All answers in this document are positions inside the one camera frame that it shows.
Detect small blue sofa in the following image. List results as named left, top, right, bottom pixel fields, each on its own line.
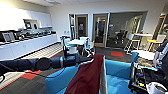
left=130, top=51, right=139, bottom=65

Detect red and white jacket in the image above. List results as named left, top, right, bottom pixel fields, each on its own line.
left=64, top=54, right=108, bottom=94

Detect white rounded bag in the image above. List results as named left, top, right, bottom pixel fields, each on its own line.
left=146, top=81, right=168, bottom=94

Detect large blue sofa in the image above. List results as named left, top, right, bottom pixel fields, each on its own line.
left=44, top=56, right=138, bottom=94

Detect white high stool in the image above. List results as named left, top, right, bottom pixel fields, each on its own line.
left=123, top=33, right=136, bottom=54

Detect person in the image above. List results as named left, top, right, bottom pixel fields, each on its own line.
left=152, top=39, right=168, bottom=73

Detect black cart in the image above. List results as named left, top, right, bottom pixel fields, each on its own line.
left=128, top=58, right=168, bottom=94

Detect glass meeting room wall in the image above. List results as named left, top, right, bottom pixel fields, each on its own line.
left=107, top=11, right=148, bottom=49

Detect white lower kitchen cabinets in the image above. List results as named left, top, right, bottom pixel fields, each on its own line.
left=0, top=33, right=58, bottom=62

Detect yellow round stool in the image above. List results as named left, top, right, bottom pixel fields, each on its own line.
left=146, top=38, right=158, bottom=53

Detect white high table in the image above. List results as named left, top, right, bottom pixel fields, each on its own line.
left=128, top=32, right=154, bottom=54

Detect white low table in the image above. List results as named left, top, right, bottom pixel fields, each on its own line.
left=67, top=38, right=88, bottom=56

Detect white cushion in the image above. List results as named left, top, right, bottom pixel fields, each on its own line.
left=131, top=49, right=157, bottom=62

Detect black kitchen appliance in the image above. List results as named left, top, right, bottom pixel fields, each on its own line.
left=22, top=18, right=34, bottom=31

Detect wooden door with glass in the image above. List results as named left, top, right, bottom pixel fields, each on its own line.
left=74, top=13, right=90, bottom=42
left=91, top=13, right=110, bottom=48

